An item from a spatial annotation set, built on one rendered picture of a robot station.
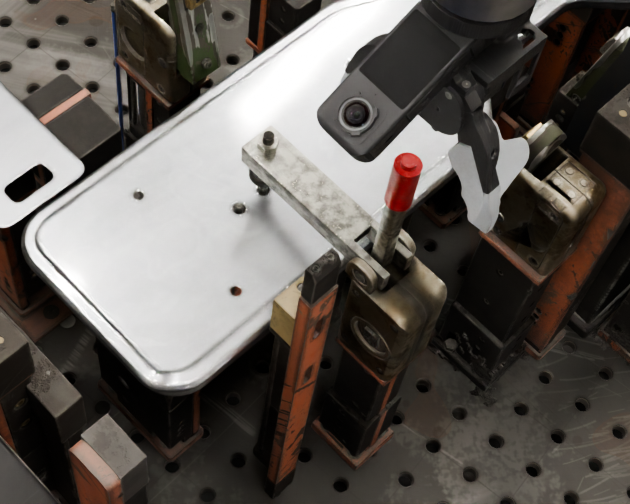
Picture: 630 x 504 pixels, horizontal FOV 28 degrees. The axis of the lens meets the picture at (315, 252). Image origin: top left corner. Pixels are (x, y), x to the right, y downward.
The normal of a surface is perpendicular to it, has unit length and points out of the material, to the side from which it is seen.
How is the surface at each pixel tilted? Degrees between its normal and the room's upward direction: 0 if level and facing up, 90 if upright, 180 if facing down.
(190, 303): 0
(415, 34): 28
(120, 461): 0
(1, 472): 0
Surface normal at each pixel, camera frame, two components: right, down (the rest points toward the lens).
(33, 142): 0.09, -0.48
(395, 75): -0.22, -0.12
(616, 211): -0.71, 0.58
